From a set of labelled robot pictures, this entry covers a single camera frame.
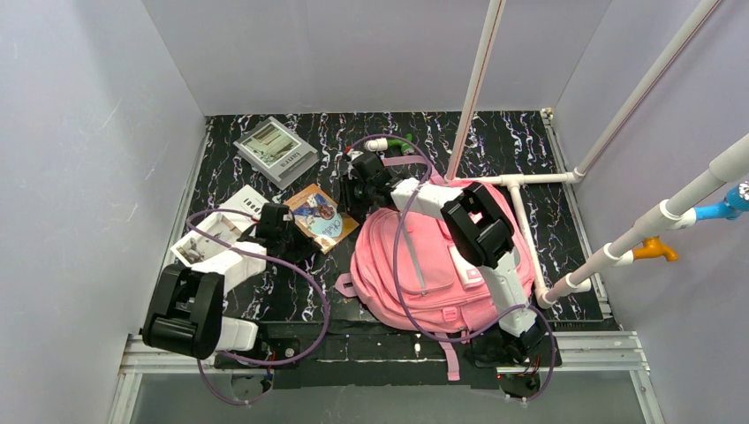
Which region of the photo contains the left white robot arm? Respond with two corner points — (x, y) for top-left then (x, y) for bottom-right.
(142, 203), (311, 360)

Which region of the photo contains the green and white faucet toy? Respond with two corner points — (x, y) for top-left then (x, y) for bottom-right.
(364, 133), (416, 155)

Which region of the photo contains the white furniture catalogue book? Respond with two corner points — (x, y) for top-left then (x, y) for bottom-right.
(170, 185), (268, 266)

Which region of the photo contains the orange thin book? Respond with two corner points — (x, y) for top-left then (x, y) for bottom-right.
(284, 184), (359, 254)

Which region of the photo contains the blue tap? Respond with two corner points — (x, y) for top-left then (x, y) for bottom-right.
(694, 180), (748, 221)

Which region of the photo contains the pink student backpack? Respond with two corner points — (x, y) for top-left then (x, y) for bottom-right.
(334, 153), (536, 382)

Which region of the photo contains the aluminium rail frame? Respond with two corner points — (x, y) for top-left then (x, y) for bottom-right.
(108, 330), (664, 423)

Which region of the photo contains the white PVC pipe frame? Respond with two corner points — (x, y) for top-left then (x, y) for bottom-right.
(445, 0), (749, 310)

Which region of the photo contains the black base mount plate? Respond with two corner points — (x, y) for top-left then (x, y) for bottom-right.
(244, 320), (557, 390)

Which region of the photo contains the orange tap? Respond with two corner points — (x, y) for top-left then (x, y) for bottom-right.
(632, 237), (679, 261)

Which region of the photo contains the grey furniture catalogue book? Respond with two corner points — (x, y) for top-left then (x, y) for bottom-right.
(233, 117), (319, 189)

